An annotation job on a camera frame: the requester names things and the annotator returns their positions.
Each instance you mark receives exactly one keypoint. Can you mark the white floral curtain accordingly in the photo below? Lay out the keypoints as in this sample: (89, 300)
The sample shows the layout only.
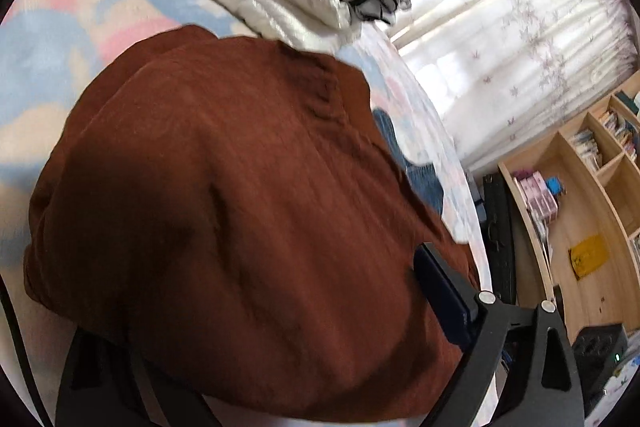
(525, 32)

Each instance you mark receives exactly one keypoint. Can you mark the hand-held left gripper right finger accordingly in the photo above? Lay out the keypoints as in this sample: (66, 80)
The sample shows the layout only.
(440, 302)

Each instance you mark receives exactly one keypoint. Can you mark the black case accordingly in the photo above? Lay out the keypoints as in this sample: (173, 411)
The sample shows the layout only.
(500, 237)

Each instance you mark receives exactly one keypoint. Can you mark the black box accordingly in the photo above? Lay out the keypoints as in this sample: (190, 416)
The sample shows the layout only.
(600, 357)

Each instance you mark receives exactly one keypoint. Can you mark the blue denim jacket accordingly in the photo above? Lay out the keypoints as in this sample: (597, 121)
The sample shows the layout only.
(425, 182)

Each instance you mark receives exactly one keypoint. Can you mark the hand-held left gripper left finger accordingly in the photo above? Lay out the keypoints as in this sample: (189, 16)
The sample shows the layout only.
(90, 382)

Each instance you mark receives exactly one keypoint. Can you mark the brown pants with white stripes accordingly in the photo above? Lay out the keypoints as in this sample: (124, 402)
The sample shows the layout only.
(225, 207)

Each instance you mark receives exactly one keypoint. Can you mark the wooden bookshelf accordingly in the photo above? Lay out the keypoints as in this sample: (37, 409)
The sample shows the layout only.
(590, 217)

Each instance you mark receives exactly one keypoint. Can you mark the row of books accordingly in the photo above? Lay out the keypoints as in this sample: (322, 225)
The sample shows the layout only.
(620, 129)
(585, 149)

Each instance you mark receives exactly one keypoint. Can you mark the small blue toy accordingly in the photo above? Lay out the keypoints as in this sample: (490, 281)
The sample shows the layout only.
(555, 187)

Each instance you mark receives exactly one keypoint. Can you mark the stack of pink boxes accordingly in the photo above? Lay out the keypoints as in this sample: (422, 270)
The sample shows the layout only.
(537, 199)

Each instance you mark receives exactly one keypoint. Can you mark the yellow bag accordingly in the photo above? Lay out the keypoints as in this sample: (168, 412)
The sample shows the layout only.
(590, 257)

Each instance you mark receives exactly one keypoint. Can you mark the pastel patterned bed sheet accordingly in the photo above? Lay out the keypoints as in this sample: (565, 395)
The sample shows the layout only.
(60, 32)

